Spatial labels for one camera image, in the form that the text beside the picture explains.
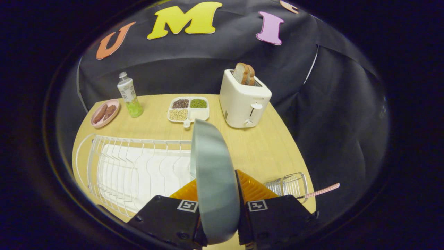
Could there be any white toaster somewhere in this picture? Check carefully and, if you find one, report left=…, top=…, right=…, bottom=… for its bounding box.
left=219, top=69, right=272, bottom=129

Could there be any pink plate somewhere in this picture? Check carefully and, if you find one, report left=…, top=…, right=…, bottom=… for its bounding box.
left=91, top=99, right=120, bottom=128

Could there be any pile of yellow soybeans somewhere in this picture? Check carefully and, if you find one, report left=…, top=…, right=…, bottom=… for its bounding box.
left=169, top=109, right=188, bottom=121

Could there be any white wire dish rack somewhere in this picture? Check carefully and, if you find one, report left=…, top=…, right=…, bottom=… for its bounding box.
left=75, top=134, right=196, bottom=218

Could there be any brown sausage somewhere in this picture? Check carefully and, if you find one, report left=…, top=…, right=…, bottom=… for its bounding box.
left=103, top=105, right=117, bottom=121
left=93, top=103, right=108, bottom=124

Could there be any black backdrop cloth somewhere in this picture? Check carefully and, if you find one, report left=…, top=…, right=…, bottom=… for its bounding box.
left=55, top=0, right=389, bottom=223

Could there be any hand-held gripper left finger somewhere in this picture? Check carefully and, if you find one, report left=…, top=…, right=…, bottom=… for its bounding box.
left=127, top=179, right=208, bottom=250

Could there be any pale green plate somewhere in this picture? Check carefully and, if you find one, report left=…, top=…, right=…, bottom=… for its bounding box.
left=190, top=119, right=241, bottom=245

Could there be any spoon with red checked handle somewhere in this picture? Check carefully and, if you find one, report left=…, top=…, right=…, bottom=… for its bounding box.
left=297, top=183, right=340, bottom=200

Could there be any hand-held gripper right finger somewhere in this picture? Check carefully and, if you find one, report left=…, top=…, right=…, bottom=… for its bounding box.
left=235, top=169, right=319, bottom=249

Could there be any white divided tray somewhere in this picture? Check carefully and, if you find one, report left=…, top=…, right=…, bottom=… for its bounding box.
left=167, top=96, right=210, bottom=129

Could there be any metal wire basket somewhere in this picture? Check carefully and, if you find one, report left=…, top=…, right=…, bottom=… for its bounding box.
left=264, top=172, right=309, bottom=203

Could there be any green drink bottle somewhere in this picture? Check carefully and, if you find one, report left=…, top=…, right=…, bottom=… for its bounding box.
left=117, top=72, right=144, bottom=118

